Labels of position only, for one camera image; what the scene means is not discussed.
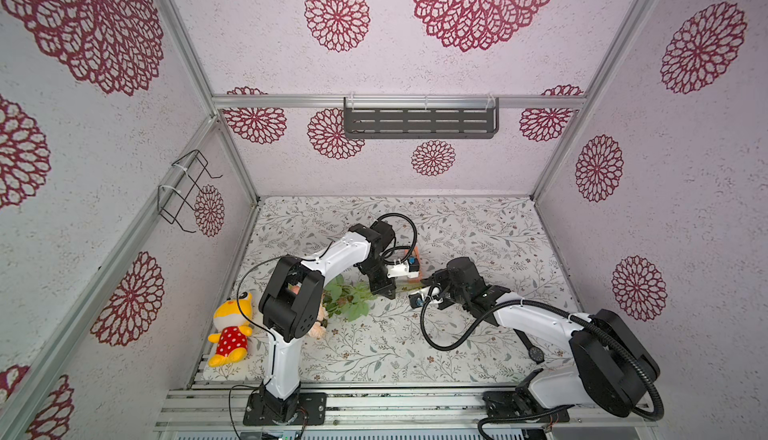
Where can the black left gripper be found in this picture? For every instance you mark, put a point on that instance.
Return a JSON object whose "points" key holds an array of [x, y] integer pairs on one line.
{"points": [[382, 290]]}

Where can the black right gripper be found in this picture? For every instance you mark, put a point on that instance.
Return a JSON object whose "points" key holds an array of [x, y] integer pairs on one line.
{"points": [[437, 287]]}

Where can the pink artificial rose stem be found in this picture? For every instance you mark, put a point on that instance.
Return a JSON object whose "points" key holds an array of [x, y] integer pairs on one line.
{"points": [[351, 301]]}

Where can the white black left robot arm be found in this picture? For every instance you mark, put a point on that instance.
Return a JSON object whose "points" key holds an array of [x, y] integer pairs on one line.
{"points": [[293, 296]]}

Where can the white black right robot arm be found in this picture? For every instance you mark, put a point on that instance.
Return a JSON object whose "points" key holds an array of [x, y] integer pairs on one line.
{"points": [[610, 367]]}

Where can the black wristwatch on table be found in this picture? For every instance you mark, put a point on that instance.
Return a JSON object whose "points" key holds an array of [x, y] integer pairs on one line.
{"points": [[534, 352]]}

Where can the yellow plush toy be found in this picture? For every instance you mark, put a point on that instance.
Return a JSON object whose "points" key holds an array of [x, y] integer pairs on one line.
{"points": [[233, 328]]}

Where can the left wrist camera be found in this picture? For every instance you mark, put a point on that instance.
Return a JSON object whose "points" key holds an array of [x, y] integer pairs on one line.
{"points": [[398, 270]]}

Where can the dark grey wall shelf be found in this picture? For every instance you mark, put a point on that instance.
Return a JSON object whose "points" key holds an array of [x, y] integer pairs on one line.
{"points": [[423, 123]]}

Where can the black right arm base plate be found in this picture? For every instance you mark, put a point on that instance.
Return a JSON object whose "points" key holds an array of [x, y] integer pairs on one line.
{"points": [[512, 406]]}

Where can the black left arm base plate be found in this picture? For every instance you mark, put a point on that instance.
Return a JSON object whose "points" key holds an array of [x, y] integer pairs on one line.
{"points": [[299, 409]]}

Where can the black wire wall basket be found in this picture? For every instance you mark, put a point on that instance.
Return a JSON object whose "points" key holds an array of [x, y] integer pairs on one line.
{"points": [[173, 199]]}

